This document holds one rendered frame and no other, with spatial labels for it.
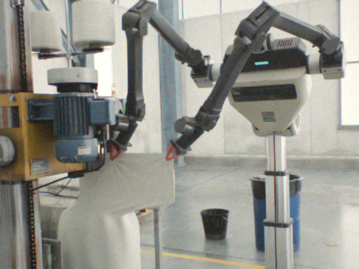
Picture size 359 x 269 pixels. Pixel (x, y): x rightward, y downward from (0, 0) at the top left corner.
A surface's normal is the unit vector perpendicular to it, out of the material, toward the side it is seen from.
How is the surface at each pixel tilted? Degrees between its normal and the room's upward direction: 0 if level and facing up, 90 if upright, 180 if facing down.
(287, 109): 130
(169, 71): 90
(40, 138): 90
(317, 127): 90
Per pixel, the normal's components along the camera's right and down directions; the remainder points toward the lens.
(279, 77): -0.32, -0.73
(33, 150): 0.89, 0.00
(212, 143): -0.46, 0.06
